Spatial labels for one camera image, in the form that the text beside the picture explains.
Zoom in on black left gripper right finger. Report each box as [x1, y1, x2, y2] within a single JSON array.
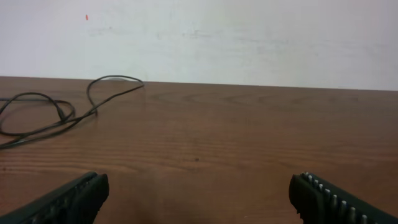
[[289, 172, 397, 224]]

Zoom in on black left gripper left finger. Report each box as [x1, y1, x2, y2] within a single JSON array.
[[1, 172, 109, 224]]

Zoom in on thin black cable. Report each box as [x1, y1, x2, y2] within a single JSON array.
[[0, 75, 146, 150]]

